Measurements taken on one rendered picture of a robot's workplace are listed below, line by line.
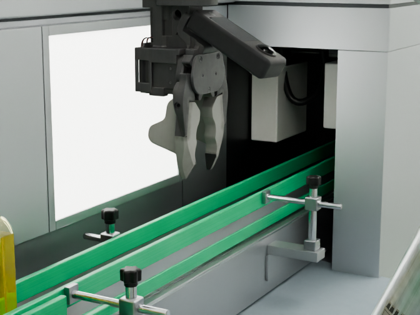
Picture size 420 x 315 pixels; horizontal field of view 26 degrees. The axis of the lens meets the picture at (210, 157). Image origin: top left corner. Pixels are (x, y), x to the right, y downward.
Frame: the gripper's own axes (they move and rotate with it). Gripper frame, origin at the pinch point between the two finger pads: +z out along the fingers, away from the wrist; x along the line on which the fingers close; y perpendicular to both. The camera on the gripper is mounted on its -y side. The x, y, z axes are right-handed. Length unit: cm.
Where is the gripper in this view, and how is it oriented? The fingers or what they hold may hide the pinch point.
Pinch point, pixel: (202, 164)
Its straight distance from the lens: 108.3
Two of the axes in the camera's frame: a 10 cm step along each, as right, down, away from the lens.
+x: -5.0, 1.8, -8.5
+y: -8.7, -1.1, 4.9
